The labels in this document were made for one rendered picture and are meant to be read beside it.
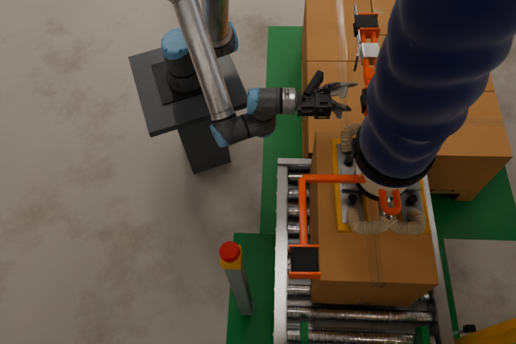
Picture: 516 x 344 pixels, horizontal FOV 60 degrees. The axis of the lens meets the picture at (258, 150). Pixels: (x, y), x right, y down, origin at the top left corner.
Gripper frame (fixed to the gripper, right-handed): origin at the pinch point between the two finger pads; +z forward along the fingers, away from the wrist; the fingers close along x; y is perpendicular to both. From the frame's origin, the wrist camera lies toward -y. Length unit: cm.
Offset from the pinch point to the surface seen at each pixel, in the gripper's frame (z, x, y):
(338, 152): -5.4, -10.7, 16.2
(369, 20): 7.9, 2.1, -33.1
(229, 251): -42, -21, 48
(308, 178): -16.9, 1.0, 31.9
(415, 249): 22, -30, 44
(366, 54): 5.4, 1.4, -17.0
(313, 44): -5, -70, -89
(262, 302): -34, -125, 45
